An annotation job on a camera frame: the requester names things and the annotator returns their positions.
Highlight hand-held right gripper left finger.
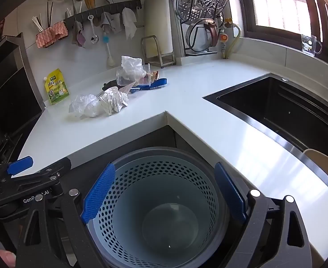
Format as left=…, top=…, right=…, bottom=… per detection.
left=15, top=162, right=117, bottom=268

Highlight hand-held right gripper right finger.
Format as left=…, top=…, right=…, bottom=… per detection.
left=214, top=162, right=313, bottom=268

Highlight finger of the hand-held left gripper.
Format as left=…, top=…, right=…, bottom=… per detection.
left=0, top=157, right=72, bottom=190
left=0, top=156, right=34, bottom=185

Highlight grey perforated waste bin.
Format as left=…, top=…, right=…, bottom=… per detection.
left=85, top=147, right=250, bottom=268

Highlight white tissue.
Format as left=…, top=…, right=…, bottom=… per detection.
left=121, top=56, right=143, bottom=80

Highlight person's left hand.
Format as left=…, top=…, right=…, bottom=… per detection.
left=0, top=250, right=16, bottom=268

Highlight crumpled clear plastic bag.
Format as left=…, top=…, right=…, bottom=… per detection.
left=68, top=93, right=103, bottom=119

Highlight black kitchen appliance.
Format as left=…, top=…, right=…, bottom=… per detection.
left=0, top=33, right=46, bottom=157

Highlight yellow seasoning pouch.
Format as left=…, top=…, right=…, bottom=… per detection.
left=44, top=68, right=70, bottom=106

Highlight crumpled white paper ball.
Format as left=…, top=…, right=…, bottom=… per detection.
left=99, top=86, right=129, bottom=115

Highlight black kitchen sink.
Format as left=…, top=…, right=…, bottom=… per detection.
left=203, top=73, right=328, bottom=179

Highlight beige chair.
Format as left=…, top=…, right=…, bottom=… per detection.
left=302, top=149, right=328, bottom=192

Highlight clear plastic wrapper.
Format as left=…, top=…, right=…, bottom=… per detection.
left=118, top=82, right=137, bottom=95

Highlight clear plastic cup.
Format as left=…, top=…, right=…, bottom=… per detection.
left=116, top=65, right=155, bottom=88

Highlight blue and white bottle brush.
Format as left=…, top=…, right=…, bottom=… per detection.
left=103, top=32, right=116, bottom=67

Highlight red and white snack wrapper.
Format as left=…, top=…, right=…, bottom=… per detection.
left=142, top=71, right=159, bottom=84

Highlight pink wavy cloth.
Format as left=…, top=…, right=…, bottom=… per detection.
left=36, top=21, right=69, bottom=48

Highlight purple dish cloth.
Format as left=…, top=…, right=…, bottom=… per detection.
left=71, top=21, right=86, bottom=48

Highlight steel hanging spoon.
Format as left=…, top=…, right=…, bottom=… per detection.
left=87, top=15, right=99, bottom=44

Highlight white sticks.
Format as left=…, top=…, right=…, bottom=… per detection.
left=31, top=15, right=44, bottom=32

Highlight steel cutting board rack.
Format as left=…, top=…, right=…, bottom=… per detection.
left=141, top=35, right=177, bottom=69

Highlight gas valve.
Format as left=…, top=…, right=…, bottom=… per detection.
left=218, top=18, right=234, bottom=59

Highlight grey hanging rag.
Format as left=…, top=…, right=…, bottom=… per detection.
left=100, top=12, right=122, bottom=34

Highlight perforated steel pan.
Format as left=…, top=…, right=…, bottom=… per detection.
left=186, top=18, right=209, bottom=53

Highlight brown rimmed pot lid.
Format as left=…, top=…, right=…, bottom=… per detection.
left=203, top=18, right=220, bottom=47

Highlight white hanging rag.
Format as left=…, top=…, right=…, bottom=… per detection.
left=122, top=7, right=138, bottom=40

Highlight printed glass mug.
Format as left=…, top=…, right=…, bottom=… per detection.
left=301, top=34, right=322, bottom=58

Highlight white cutting board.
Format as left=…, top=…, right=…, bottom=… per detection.
left=144, top=0, right=173, bottom=65

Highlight window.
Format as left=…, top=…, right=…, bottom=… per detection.
left=235, top=0, right=328, bottom=59

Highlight blue fabric strap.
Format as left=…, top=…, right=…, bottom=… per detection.
left=130, top=79, right=168, bottom=91

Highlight black wire dish rack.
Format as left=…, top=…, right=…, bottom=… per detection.
left=175, top=0, right=226, bottom=58

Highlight yellowish gas hose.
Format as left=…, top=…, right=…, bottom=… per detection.
left=228, top=24, right=242, bottom=59

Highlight dark grey hook rail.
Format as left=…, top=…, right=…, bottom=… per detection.
left=63, top=0, right=142, bottom=23

